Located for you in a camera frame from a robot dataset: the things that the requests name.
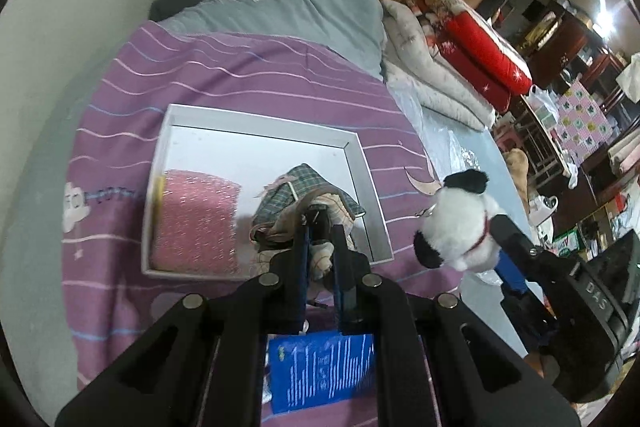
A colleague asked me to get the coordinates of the pink patterned gift box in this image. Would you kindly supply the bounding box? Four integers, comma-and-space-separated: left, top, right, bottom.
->
550, 80, 613, 166

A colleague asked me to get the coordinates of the grey plaid cloth with bow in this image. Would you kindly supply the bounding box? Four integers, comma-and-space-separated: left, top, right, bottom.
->
250, 164, 367, 249

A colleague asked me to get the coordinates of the grey blanket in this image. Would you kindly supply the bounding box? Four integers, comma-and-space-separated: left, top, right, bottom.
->
160, 0, 386, 79

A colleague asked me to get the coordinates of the brown plush toy dog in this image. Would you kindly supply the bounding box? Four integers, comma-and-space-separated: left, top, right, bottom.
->
502, 148, 529, 213

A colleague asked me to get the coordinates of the blue plastic package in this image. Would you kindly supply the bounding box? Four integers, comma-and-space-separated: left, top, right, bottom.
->
267, 331, 375, 414

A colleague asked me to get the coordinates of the white cardboard box tray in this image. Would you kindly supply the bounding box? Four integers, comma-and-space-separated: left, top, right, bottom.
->
141, 104, 394, 282

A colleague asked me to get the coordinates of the white black plush dog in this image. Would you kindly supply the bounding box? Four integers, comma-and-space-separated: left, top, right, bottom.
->
413, 169, 503, 273

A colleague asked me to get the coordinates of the red folded quilt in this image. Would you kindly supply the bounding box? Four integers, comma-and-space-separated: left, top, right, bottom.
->
402, 0, 533, 115

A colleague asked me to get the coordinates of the pink sparkly sponge cloth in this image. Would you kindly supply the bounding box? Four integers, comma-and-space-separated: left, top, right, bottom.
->
150, 169, 241, 277

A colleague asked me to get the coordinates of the clear plastic sheet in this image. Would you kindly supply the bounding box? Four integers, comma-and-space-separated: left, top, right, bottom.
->
387, 84, 482, 181

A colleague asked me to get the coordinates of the purple striped bed sheet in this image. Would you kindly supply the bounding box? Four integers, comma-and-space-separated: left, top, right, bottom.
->
60, 18, 526, 427

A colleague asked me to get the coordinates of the beige folded quilt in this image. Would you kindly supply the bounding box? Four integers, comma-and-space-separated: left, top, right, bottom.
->
382, 0, 497, 131

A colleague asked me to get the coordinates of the yellow tissue pack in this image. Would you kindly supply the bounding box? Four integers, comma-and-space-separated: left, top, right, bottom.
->
152, 174, 165, 230

